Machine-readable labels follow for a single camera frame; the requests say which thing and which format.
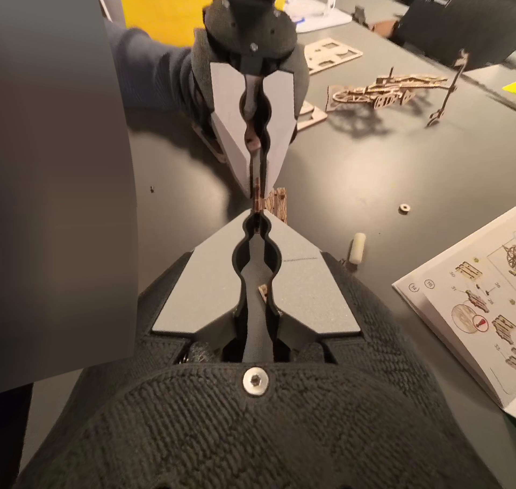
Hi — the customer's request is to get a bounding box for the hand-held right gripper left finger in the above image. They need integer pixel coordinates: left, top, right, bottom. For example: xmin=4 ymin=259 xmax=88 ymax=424
xmin=152 ymin=209 xmax=256 ymax=343

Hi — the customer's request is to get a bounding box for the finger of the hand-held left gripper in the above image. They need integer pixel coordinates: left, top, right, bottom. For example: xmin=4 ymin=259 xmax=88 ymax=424
xmin=258 ymin=68 xmax=298 ymax=200
xmin=209 ymin=62 xmax=255 ymax=198

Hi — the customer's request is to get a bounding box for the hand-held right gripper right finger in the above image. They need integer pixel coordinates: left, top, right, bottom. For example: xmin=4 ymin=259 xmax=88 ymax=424
xmin=258 ymin=209 xmax=362 ymax=343

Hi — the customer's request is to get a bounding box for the small notched wooden model part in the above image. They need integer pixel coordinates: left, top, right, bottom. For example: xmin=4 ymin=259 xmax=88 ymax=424
xmin=253 ymin=176 xmax=266 ymax=215

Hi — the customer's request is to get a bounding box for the slatted wooden model panel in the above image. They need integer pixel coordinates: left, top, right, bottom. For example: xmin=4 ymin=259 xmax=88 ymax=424
xmin=264 ymin=187 xmax=288 ymax=224

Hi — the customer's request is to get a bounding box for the person's left forearm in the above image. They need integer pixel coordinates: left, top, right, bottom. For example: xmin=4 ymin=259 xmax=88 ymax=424
xmin=104 ymin=16 xmax=195 ymax=119

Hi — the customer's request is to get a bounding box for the laser-cut wooden parts sheet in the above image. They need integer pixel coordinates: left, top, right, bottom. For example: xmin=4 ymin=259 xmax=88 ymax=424
xmin=194 ymin=101 xmax=328 ymax=163
xmin=303 ymin=37 xmax=363 ymax=74

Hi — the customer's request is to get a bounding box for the assembled wooden model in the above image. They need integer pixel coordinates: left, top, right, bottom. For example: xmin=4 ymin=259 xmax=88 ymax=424
xmin=326 ymin=67 xmax=449 ymax=113

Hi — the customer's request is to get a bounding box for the cream cylindrical wax stick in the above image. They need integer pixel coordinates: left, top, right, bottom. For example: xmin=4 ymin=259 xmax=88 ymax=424
xmin=348 ymin=233 xmax=367 ymax=265

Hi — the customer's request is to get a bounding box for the white stand base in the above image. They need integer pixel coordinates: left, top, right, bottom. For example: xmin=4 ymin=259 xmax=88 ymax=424
xmin=287 ymin=0 xmax=352 ymax=33

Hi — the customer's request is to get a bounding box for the yellow panel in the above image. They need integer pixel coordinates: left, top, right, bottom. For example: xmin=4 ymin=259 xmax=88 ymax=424
xmin=118 ymin=0 xmax=227 ymax=49

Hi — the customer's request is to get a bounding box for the white instruction booklet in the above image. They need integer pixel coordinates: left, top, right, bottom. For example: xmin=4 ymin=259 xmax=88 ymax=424
xmin=392 ymin=206 xmax=516 ymax=410

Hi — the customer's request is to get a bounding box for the black bag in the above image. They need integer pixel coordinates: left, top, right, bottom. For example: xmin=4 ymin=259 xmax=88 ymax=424
xmin=392 ymin=0 xmax=516 ymax=71

